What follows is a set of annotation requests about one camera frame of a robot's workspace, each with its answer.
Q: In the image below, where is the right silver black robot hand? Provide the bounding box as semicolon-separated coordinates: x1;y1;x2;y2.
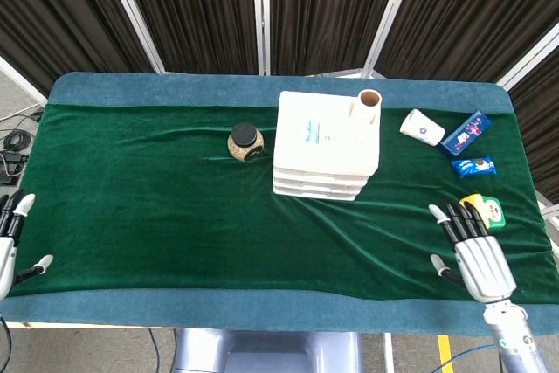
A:
429;201;518;303

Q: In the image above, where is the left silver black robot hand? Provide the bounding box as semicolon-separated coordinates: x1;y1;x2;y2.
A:
0;189;54;300

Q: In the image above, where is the white storage box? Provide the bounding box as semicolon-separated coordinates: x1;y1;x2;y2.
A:
273;90;382;203

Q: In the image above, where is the yellow green tissue pack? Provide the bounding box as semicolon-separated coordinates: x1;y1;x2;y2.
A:
459;193;507;233

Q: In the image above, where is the black power adapter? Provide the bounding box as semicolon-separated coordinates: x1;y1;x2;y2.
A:
0;149;30;186

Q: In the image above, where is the blue snack packet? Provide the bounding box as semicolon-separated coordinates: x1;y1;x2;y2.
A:
450;155;498;180

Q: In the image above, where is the dark blue printed box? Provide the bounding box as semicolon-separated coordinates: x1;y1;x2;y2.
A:
438;110;493;159

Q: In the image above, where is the white table leg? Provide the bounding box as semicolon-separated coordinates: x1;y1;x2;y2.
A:
383;332;395;373

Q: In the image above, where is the white paper cup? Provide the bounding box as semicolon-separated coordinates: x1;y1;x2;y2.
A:
399;108;446;146

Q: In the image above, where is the green velvet cloth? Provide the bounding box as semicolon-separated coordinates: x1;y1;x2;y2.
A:
8;102;555;304

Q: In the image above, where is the blue table cover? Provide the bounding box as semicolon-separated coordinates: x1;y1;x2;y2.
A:
0;71;559;338

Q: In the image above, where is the cardboard paper roll tube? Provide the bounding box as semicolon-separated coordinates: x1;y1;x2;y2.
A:
349;89;383;126

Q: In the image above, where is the silver robot torso base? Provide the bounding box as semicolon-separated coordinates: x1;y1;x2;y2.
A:
169;328;363;373

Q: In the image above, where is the round glass jar black lid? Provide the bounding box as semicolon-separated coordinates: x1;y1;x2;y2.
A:
226;122;266;163

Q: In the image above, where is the coiled black floor cable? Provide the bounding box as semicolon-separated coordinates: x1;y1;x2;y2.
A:
3;129;32;152

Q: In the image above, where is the blue floor cable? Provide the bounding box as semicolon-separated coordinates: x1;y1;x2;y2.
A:
147;328;166;373

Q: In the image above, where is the black folding screen white frame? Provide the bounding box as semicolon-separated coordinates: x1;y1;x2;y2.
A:
0;0;559;208

